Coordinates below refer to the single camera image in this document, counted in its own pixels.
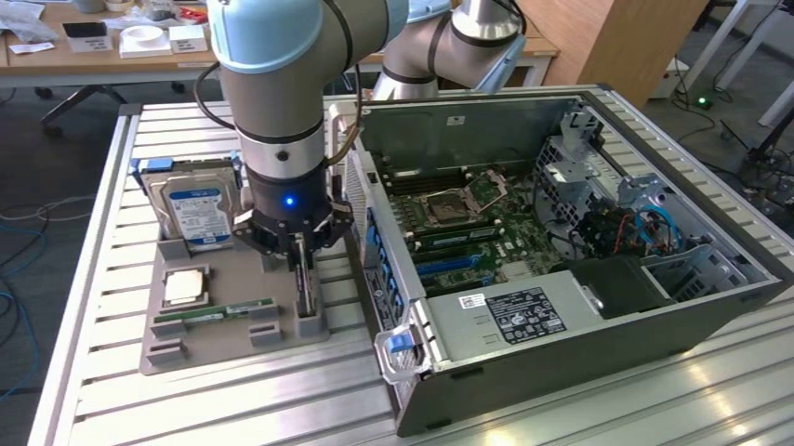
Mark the silver chipset heatsink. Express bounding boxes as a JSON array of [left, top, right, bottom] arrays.
[[498, 261, 534, 281]]

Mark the black camera cable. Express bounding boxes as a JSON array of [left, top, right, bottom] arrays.
[[195, 0, 369, 169]]

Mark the black topped white box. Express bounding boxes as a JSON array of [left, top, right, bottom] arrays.
[[62, 20, 115, 53]]

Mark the silver CPU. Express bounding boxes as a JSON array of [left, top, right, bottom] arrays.
[[162, 270, 207, 308]]

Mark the white device with red dot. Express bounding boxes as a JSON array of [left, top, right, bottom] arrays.
[[657, 59, 692, 101]]

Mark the dark grey open PC case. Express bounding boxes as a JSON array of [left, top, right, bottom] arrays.
[[328, 90, 785, 439]]

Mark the white floor cable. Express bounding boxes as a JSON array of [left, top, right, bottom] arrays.
[[0, 194, 95, 223]]

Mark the wooden cabinet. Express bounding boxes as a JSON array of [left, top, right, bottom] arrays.
[[526, 0, 713, 106]]

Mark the perforated metal disk bay cage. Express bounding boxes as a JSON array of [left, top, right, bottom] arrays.
[[532, 110, 629, 233]]

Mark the black green graphics card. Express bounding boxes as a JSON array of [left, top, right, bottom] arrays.
[[290, 231, 321, 321]]

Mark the hard disk with blue carrier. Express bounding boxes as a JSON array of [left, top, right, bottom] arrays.
[[129, 151, 245, 256]]

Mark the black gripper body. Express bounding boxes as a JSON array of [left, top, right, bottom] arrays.
[[247, 169, 333, 246]]

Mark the black RAM slot bank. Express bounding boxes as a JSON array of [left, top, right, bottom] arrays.
[[404, 216, 504, 249], [376, 160, 474, 195]]

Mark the black wire bundle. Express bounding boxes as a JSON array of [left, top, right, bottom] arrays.
[[545, 208, 641, 261]]

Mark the blue case latch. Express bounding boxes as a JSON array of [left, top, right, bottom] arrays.
[[384, 332, 416, 357]]

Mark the black tripod stand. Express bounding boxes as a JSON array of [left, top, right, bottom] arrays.
[[719, 85, 794, 196]]

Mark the bag with dark contents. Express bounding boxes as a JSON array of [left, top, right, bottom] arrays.
[[146, 0, 179, 22]]

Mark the metal disk bay bracket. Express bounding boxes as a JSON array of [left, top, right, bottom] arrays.
[[638, 242, 753, 303]]

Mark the grey parts rack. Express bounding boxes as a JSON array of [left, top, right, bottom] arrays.
[[137, 226, 330, 377]]

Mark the grey power supply unit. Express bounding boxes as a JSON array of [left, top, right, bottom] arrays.
[[425, 270, 608, 363]]

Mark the white desk frame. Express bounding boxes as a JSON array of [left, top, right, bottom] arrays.
[[680, 0, 794, 126]]

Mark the blue wire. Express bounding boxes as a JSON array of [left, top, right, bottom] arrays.
[[636, 203, 688, 256]]

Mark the green motherboard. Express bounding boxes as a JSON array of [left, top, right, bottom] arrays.
[[372, 155, 568, 298]]

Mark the blue floor cable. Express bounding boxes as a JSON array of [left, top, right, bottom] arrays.
[[0, 222, 50, 400]]

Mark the black chair base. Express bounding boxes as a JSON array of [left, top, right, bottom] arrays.
[[37, 83, 133, 137]]

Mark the flat white box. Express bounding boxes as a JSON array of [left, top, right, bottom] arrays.
[[117, 36, 175, 60]]

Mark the white labelled box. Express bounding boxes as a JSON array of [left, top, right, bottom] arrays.
[[169, 24, 210, 55]]

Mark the red wire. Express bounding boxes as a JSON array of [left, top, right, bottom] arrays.
[[612, 211, 629, 256]]

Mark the white paper card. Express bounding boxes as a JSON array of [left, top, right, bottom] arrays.
[[7, 41, 57, 56]]

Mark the CPU socket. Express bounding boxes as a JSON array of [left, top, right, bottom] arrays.
[[421, 188, 477, 229]]

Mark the crumpled clear plastic bag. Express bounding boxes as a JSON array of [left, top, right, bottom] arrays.
[[0, 2, 62, 44]]

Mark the metal socket cover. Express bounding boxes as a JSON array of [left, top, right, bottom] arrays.
[[465, 167, 509, 211]]

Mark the wooden desk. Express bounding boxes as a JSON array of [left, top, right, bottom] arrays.
[[322, 34, 560, 101], [0, 0, 225, 101]]

